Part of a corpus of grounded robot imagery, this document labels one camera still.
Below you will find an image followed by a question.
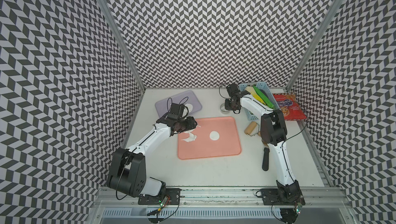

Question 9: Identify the wooden dough roller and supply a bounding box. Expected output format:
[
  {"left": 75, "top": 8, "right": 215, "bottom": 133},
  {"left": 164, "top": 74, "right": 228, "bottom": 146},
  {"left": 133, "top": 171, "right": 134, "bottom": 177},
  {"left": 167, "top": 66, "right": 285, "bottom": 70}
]
[{"left": 244, "top": 121, "right": 261, "bottom": 137}]

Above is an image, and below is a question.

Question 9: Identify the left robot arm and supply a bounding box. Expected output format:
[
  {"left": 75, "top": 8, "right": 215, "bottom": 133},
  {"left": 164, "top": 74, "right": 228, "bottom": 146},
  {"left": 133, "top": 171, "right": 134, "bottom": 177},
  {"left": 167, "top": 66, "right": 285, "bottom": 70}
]
[{"left": 106, "top": 103, "right": 198, "bottom": 202}]

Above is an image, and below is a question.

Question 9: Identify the light blue plastic basket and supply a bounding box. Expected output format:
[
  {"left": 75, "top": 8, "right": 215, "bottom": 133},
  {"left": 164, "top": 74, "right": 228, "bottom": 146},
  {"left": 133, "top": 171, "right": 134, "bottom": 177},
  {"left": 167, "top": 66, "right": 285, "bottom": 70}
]
[{"left": 238, "top": 82, "right": 279, "bottom": 121}]

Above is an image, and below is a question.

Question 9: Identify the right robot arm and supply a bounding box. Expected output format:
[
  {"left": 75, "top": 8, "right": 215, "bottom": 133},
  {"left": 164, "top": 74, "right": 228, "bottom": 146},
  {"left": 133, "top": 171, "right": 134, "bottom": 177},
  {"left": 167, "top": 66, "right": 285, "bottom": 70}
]
[{"left": 224, "top": 83, "right": 305, "bottom": 206}]

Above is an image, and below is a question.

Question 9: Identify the green cucumber toy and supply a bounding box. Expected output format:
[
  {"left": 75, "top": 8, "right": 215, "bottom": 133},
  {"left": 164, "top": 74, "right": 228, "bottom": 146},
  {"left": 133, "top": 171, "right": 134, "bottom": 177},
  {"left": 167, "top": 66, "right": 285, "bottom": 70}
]
[{"left": 253, "top": 86, "right": 275, "bottom": 109}]

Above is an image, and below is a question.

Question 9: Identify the round white dough disc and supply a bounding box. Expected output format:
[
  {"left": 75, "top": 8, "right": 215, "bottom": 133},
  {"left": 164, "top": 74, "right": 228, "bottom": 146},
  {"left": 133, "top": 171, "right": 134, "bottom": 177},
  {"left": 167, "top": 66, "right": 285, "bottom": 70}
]
[{"left": 185, "top": 103, "right": 193, "bottom": 112}]

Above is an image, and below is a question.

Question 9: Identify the red snack bag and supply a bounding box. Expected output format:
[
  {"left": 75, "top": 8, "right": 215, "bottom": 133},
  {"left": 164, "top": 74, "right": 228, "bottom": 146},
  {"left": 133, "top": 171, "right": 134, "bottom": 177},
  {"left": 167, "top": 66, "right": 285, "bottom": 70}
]
[{"left": 273, "top": 94, "right": 307, "bottom": 121}]

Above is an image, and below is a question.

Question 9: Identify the white dough scrap strip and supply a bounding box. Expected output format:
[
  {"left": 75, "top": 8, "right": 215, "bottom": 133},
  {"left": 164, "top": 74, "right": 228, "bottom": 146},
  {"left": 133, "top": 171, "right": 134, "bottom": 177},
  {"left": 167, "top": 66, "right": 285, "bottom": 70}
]
[{"left": 180, "top": 126, "right": 201, "bottom": 142}]

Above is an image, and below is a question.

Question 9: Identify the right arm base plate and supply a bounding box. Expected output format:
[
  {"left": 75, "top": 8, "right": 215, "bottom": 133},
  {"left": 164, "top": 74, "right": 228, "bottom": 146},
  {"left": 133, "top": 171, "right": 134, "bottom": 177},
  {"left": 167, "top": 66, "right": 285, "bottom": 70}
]
[{"left": 255, "top": 188, "right": 306, "bottom": 206}]

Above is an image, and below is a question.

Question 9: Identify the pink tray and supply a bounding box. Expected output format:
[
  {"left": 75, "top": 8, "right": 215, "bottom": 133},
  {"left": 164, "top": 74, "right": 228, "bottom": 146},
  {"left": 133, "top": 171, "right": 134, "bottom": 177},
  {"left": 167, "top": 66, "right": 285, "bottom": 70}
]
[{"left": 177, "top": 116, "right": 242, "bottom": 160}]

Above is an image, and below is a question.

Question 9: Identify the cut round dough wrapper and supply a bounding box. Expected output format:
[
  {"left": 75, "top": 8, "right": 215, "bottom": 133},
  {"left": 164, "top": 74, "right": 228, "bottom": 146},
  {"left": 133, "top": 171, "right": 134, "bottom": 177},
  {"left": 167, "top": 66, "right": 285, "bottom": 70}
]
[{"left": 209, "top": 131, "right": 220, "bottom": 141}]

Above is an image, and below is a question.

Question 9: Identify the black handled scraper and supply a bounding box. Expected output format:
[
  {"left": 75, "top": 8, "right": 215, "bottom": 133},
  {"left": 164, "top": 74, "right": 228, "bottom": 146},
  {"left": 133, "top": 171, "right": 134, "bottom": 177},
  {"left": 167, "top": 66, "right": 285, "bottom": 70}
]
[{"left": 262, "top": 141, "right": 270, "bottom": 171}]

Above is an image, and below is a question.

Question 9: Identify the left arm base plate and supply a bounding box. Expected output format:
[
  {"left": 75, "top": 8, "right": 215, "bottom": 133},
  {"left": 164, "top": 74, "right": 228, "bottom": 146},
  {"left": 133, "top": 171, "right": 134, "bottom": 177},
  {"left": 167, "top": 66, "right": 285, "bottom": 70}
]
[{"left": 138, "top": 188, "right": 181, "bottom": 205}]

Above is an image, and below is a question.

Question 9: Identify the yellow napa cabbage toy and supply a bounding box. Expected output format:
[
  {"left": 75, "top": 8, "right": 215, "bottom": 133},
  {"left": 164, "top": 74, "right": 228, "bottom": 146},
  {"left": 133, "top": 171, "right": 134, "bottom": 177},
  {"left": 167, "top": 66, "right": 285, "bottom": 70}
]
[{"left": 245, "top": 86, "right": 266, "bottom": 105}]

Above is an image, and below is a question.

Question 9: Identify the lavender tray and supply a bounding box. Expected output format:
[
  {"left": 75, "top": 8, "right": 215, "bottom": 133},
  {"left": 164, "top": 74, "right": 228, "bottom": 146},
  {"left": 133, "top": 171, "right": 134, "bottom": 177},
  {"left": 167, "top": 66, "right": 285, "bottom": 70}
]
[{"left": 155, "top": 90, "right": 202, "bottom": 117}]

